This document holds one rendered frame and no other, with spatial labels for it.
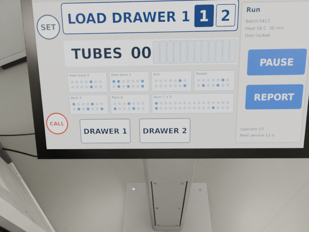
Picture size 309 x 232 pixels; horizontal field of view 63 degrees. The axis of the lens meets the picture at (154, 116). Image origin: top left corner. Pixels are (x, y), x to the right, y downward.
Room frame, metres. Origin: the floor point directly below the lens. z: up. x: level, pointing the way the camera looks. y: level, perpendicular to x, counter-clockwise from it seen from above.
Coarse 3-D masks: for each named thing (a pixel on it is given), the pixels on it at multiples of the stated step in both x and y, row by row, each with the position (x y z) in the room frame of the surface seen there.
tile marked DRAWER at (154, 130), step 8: (144, 120) 0.28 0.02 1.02; (152, 120) 0.28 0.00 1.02; (160, 120) 0.28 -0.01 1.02; (168, 120) 0.28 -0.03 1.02; (176, 120) 0.28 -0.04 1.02; (184, 120) 0.28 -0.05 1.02; (144, 128) 0.27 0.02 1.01; (152, 128) 0.27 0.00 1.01; (160, 128) 0.27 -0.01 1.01; (168, 128) 0.27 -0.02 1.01; (176, 128) 0.27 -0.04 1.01; (184, 128) 0.27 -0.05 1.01; (144, 136) 0.26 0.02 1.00; (152, 136) 0.26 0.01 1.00; (160, 136) 0.26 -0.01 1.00; (168, 136) 0.26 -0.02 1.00; (176, 136) 0.26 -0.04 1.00; (184, 136) 0.26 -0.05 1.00
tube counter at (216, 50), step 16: (144, 48) 0.36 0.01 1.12; (160, 48) 0.36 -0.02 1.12; (176, 48) 0.36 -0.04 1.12; (192, 48) 0.36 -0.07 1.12; (208, 48) 0.36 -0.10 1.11; (224, 48) 0.36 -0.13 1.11; (144, 64) 0.35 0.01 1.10; (160, 64) 0.35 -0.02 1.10; (176, 64) 0.34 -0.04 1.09; (192, 64) 0.34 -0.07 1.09
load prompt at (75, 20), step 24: (144, 0) 0.41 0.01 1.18; (168, 0) 0.41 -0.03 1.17; (192, 0) 0.41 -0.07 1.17; (216, 0) 0.41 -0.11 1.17; (72, 24) 0.40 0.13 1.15; (96, 24) 0.40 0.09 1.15; (120, 24) 0.39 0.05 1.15; (144, 24) 0.39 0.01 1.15; (168, 24) 0.39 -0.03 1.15; (192, 24) 0.38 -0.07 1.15; (216, 24) 0.38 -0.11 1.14
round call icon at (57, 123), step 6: (48, 114) 0.30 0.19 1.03; (54, 114) 0.30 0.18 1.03; (60, 114) 0.30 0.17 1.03; (66, 114) 0.30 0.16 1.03; (48, 120) 0.29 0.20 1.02; (54, 120) 0.29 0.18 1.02; (60, 120) 0.29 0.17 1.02; (66, 120) 0.29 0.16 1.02; (48, 126) 0.29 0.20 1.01; (54, 126) 0.29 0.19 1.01; (60, 126) 0.28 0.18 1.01; (66, 126) 0.28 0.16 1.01; (48, 132) 0.28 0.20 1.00; (54, 132) 0.28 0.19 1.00; (60, 132) 0.28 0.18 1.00; (66, 132) 0.28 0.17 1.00
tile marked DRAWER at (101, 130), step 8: (80, 120) 0.29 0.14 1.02; (88, 120) 0.29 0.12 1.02; (96, 120) 0.29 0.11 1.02; (104, 120) 0.29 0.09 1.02; (112, 120) 0.29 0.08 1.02; (120, 120) 0.29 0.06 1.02; (128, 120) 0.29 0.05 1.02; (80, 128) 0.28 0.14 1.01; (88, 128) 0.28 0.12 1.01; (96, 128) 0.28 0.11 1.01; (104, 128) 0.28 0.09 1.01; (112, 128) 0.28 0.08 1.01; (120, 128) 0.28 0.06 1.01; (128, 128) 0.28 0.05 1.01; (80, 136) 0.27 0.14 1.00; (88, 136) 0.27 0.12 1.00; (96, 136) 0.27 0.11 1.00; (104, 136) 0.27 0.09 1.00; (112, 136) 0.27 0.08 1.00; (120, 136) 0.27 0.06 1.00; (128, 136) 0.27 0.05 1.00
